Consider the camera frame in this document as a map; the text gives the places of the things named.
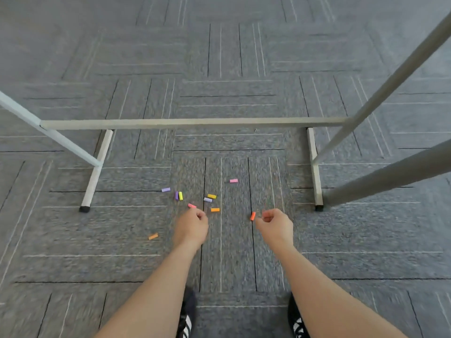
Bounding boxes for person's left hand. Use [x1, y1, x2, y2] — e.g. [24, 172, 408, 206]
[172, 208, 209, 249]

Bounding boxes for person's right hand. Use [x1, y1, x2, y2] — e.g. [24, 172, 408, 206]
[254, 208, 294, 250]

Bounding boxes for person's right forearm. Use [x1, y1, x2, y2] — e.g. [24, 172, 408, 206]
[270, 243, 408, 338]

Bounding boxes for person's left forearm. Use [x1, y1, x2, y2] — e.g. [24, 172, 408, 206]
[94, 243, 202, 338]

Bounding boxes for person's left black striped shoe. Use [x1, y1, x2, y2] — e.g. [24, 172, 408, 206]
[176, 287, 197, 338]

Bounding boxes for person's black striped shoe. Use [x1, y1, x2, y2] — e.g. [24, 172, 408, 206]
[176, 287, 197, 338]
[287, 294, 311, 338]

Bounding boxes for person's right black striped shoe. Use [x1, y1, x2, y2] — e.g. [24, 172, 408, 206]
[287, 294, 311, 338]

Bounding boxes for white metal table frame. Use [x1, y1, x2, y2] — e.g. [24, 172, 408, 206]
[0, 12, 451, 212]

